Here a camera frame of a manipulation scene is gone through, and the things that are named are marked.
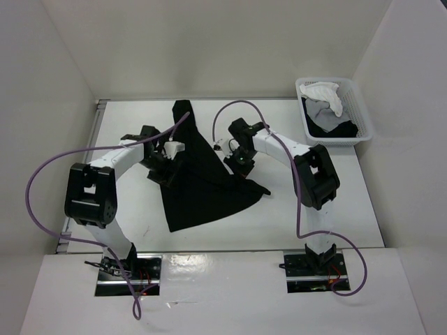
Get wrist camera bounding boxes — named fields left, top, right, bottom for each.
left=213, top=139, right=235, bottom=157
left=163, top=141, right=185, bottom=160

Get white plastic laundry basket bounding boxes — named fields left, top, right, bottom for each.
left=295, top=77, right=374, bottom=147

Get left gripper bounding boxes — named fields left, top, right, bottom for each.
left=138, top=153, right=182, bottom=192

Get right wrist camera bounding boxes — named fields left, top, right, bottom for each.
left=213, top=139, right=235, bottom=157

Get grey tank top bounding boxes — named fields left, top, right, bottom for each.
left=302, top=98, right=350, bottom=137

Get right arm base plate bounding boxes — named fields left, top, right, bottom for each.
left=279, top=252, right=351, bottom=293

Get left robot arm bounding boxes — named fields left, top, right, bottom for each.
left=64, top=126, right=185, bottom=279

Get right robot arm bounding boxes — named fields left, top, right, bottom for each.
left=218, top=118, right=340, bottom=274

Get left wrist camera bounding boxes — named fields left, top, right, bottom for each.
left=163, top=141, right=185, bottom=160

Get black tank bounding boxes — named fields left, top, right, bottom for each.
left=300, top=97, right=360, bottom=140
left=160, top=100, right=271, bottom=232

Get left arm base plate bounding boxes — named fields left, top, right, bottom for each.
left=90, top=255, right=162, bottom=297

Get white tank top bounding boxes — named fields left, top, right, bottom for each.
left=299, top=82, right=343, bottom=117

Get black tank top in basket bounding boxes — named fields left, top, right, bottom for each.
left=300, top=97, right=360, bottom=140

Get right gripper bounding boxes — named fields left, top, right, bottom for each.
left=223, top=147, right=256, bottom=184

